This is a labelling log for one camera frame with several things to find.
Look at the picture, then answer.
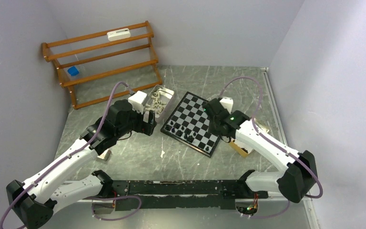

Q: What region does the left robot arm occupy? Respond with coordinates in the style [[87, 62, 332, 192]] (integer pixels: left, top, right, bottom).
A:
[[6, 99, 156, 229]]

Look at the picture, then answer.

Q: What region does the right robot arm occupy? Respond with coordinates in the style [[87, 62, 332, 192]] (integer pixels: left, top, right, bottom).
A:
[[203, 98, 318, 203]]

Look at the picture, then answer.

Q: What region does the pink tin of white pieces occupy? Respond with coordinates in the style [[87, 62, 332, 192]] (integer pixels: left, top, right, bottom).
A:
[[144, 85, 175, 123]]

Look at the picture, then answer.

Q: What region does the black chess king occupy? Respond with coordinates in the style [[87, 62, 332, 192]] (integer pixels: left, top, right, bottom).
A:
[[186, 135, 194, 143]]

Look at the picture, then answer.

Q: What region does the gold tin of black pieces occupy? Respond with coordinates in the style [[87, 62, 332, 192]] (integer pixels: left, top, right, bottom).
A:
[[228, 119, 270, 158]]

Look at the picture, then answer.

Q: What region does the chessboard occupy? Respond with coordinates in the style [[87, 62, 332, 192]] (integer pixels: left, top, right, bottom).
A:
[[160, 92, 221, 158]]

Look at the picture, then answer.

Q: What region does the small card box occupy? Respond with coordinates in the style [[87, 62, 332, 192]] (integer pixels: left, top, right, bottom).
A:
[[97, 150, 112, 161]]

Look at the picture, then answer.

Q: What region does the wooden shelf rack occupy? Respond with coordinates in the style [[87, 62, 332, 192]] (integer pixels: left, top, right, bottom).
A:
[[41, 21, 163, 109]]

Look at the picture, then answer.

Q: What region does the blue cap container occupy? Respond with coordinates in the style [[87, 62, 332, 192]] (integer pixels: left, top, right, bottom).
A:
[[67, 66, 80, 77]]

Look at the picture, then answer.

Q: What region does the white box on rack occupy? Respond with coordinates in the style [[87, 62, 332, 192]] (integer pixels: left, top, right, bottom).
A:
[[107, 28, 131, 42]]

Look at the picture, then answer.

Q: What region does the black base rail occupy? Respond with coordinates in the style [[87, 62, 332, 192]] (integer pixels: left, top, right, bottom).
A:
[[95, 180, 268, 211]]

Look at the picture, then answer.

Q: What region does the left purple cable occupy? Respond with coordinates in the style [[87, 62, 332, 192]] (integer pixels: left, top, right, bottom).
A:
[[0, 81, 142, 229]]

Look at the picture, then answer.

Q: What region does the purple cable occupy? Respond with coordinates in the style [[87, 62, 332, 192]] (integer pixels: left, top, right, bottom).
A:
[[0, 81, 142, 229], [218, 76, 324, 219]]

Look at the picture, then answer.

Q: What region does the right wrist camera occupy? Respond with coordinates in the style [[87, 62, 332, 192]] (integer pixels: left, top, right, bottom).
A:
[[219, 97, 234, 113]]

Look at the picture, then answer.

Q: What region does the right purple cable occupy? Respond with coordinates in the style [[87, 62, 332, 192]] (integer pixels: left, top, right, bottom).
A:
[[218, 76, 324, 219]]

